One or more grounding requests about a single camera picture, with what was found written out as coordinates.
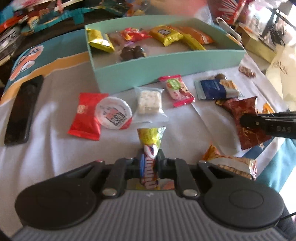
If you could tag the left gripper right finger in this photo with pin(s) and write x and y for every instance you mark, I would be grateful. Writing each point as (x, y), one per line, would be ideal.
(178, 171)

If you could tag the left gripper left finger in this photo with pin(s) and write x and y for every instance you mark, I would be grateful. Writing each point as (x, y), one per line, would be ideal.
(120, 172)

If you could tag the yellow green candy bar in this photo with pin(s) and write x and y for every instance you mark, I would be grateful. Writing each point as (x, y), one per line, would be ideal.
(150, 139)

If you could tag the dark red snack packet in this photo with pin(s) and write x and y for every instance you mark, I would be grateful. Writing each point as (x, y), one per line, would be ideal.
(248, 137)

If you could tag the red square snack packet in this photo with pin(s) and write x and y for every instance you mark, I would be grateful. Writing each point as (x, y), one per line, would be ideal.
(86, 124)

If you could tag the round white jelly cup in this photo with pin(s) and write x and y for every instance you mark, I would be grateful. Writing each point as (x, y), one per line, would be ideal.
(113, 113)

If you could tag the pink green candy packet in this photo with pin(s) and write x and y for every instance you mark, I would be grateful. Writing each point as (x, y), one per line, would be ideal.
(177, 90)

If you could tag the clear rice cake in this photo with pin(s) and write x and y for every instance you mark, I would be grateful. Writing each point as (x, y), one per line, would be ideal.
(149, 106)

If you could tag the blue silver snack packet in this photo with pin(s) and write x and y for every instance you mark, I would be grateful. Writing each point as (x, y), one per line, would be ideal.
(216, 89)

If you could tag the orange wafer snack pack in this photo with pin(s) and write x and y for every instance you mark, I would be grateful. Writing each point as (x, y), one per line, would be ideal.
(201, 37)

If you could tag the long yellow snack bar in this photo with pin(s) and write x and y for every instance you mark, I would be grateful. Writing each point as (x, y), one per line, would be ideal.
(192, 43)

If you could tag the yellow wafer snack pack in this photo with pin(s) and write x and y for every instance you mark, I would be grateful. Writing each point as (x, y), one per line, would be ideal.
(99, 40)

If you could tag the yellow orange chip packet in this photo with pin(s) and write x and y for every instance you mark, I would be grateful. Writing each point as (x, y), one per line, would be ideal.
(165, 35)

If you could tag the orange-red snack pouch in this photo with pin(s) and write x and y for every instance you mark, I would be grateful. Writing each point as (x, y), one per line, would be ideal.
(134, 34)

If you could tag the small orange snack packet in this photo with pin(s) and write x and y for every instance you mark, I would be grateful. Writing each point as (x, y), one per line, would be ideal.
(244, 167)

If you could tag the red patterned candy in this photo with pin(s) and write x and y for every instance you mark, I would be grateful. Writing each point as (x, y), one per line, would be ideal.
(246, 71)

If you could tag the gold cardboard box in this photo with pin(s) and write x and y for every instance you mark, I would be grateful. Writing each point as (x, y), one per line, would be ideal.
(253, 44)

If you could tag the white printed tablecloth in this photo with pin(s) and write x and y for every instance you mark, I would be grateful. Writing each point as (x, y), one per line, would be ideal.
(50, 150)

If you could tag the white power strip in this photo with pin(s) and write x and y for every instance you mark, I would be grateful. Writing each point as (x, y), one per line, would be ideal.
(222, 24)

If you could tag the mint green cardboard box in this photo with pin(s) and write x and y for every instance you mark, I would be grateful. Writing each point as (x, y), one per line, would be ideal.
(113, 75)

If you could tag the black smartphone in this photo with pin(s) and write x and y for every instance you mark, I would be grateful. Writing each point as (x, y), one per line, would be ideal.
(19, 124)

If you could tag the Union Jack red tin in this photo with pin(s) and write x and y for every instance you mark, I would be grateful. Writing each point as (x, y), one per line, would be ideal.
(228, 10)

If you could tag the teal toy track set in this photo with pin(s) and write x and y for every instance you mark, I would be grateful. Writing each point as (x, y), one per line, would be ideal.
(38, 15)

